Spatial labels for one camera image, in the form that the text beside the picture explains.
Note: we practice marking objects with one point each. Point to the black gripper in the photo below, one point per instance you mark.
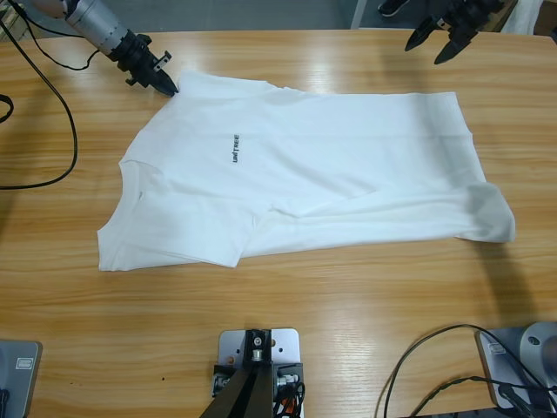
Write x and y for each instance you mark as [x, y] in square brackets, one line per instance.
[137, 56]
[470, 13]

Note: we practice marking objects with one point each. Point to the white t-shirt with black print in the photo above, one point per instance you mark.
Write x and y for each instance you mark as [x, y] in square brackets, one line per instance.
[304, 174]

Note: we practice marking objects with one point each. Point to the brown board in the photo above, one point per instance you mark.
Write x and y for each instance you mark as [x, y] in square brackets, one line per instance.
[496, 24]

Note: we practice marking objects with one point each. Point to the wooden crate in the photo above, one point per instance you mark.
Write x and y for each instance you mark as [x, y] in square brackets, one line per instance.
[8, 30]

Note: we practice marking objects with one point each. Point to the white post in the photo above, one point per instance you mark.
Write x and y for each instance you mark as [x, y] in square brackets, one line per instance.
[359, 13]

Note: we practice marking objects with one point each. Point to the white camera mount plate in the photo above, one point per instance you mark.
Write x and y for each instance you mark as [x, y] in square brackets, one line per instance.
[287, 344]

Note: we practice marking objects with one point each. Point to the dark camera post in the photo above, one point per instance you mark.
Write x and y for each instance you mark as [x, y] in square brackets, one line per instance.
[248, 392]

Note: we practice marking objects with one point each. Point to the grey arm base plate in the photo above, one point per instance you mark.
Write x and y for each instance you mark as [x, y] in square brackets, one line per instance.
[26, 383]
[491, 366]

